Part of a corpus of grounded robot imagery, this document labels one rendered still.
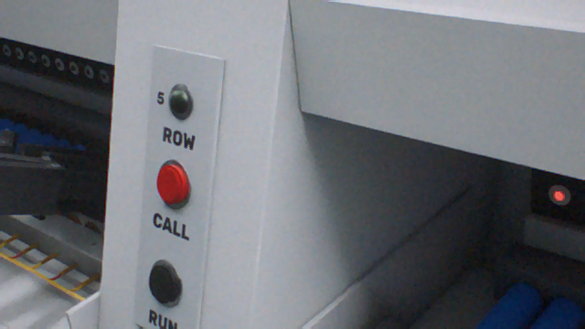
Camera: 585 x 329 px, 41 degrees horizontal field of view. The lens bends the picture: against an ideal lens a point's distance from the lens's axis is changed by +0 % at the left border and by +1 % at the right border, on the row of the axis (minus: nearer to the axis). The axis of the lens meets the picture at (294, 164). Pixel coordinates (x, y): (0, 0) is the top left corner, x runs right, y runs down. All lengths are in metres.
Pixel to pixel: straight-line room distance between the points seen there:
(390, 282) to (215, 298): 0.10
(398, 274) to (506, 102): 0.16
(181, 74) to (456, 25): 0.12
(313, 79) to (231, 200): 0.06
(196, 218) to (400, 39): 0.11
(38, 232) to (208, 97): 0.22
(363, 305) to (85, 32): 0.18
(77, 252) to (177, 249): 0.15
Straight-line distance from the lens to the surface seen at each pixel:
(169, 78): 0.32
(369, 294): 0.36
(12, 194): 0.40
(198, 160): 0.31
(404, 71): 0.26
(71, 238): 0.48
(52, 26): 0.41
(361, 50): 0.26
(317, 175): 0.31
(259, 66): 0.29
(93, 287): 0.46
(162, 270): 0.33
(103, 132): 0.62
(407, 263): 0.38
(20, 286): 0.50
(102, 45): 0.38
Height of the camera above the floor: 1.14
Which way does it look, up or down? 13 degrees down
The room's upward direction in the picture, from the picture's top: 7 degrees clockwise
